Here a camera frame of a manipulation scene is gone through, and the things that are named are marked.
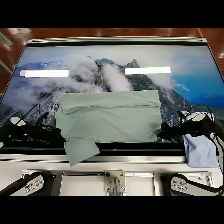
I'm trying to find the grey-green shirt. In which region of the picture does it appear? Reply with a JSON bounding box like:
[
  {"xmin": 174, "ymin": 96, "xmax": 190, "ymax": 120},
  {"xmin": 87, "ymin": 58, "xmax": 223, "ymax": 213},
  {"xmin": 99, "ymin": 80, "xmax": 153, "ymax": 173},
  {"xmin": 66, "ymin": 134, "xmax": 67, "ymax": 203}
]
[{"xmin": 54, "ymin": 89, "xmax": 163, "ymax": 167}]

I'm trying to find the silver frame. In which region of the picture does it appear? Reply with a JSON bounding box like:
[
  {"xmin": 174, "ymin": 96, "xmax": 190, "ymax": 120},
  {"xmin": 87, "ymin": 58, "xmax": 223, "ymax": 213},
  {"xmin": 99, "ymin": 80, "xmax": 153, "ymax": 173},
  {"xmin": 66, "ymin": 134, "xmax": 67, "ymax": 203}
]
[{"xmin": 0, "ymin": 35, "xmax": 224, "ymax": 197}]

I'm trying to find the light blue garment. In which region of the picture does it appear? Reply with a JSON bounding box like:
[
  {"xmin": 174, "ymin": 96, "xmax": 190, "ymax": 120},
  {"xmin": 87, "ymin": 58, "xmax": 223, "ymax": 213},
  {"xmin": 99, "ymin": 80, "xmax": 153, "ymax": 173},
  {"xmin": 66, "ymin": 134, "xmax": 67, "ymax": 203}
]
[{"xmin": 182, "ymin": 133, "xmax": 220, "ymax": 169}]

